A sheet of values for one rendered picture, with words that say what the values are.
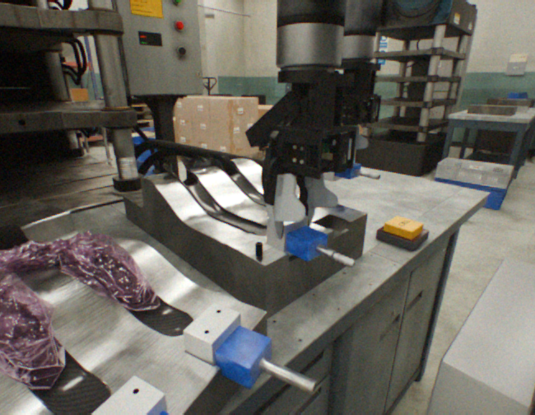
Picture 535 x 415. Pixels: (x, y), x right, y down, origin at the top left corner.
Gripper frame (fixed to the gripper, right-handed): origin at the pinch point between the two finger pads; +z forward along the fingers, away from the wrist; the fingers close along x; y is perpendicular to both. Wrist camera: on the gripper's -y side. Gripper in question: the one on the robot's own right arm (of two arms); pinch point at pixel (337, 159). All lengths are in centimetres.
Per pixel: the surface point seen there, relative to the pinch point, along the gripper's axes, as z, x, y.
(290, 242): 4.3, -31.4, 14.4
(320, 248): 4.3, -29.6, 18.3
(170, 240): 12.2, -36.1, -12.5
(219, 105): 11, 199, -323
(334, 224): 7.6, -15.7, 11.1
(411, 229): 11.3, 0.4, 18.6
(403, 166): 85, 345, -126
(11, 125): -6, -50, -67
